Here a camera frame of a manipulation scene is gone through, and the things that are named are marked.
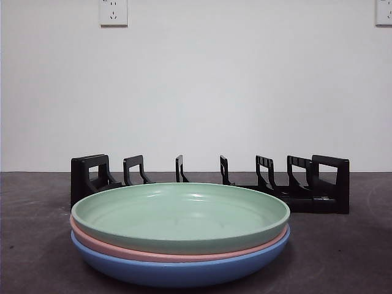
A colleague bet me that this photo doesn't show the green plate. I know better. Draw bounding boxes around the green plate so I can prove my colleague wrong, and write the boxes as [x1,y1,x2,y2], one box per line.
[70,182,290,255]

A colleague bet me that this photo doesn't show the pink plate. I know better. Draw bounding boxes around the pink plate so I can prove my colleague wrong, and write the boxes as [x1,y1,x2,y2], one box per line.
[69,214,290,263]

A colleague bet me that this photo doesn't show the blue plate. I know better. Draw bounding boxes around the blue plate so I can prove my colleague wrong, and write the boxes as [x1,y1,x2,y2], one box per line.
[70,228,291,288]

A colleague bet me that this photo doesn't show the black plastic dish rack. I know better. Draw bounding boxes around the black plastic dish rack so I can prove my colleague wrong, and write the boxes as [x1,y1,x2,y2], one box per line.
[70,153,350,214]

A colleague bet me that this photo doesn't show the white wall socket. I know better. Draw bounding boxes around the white wall socket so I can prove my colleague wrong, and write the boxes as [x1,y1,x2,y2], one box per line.
[375,0,392,26]
[99,0,129,28]

